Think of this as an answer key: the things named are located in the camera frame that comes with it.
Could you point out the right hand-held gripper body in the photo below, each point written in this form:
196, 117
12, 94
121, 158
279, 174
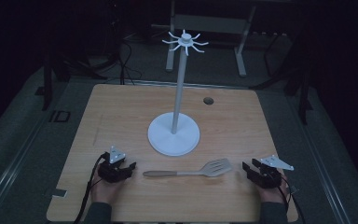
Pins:
268, 179

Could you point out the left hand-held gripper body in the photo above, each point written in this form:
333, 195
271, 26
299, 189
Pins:
112, 172

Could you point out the white hook stand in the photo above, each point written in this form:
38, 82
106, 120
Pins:
173, 138

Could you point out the person's right hand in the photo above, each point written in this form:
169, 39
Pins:
275, 195

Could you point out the person's left hand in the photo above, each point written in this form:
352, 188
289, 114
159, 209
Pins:
104, 192

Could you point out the black metal stand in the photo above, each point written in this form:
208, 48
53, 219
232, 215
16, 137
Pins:
47, 81
304, 93

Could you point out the grey metal table frame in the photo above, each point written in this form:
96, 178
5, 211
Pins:
211, 24

